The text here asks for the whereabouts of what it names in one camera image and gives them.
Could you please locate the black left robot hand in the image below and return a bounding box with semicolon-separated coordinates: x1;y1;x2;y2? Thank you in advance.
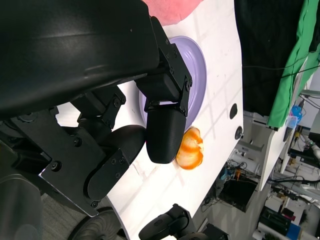
0;0;193;218

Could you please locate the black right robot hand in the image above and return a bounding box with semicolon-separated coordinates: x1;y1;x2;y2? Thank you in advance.
138;203;230;240

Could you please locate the pink plush pig doll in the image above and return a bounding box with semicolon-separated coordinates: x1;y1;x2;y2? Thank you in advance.
142;0;205;27

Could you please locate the lilac round plastic plate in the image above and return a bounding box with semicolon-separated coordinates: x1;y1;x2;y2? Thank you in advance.
138;35;208;132

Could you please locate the grey ribbed round object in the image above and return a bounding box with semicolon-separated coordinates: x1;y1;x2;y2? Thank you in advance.
67;209;122;240

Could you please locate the black box under desk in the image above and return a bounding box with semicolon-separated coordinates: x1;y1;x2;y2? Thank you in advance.
219;178;258;213

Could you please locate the orange striped toy bread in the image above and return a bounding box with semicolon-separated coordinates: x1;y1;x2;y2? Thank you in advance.
176;126;204;170

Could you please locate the white desk panel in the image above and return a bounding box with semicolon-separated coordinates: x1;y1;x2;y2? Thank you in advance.
258;59;310;192

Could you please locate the black backdrop curtain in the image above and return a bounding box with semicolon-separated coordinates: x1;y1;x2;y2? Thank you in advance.
234;0;320;115

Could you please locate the green hanging cloth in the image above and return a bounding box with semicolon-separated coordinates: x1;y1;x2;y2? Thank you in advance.
266;0;320;129

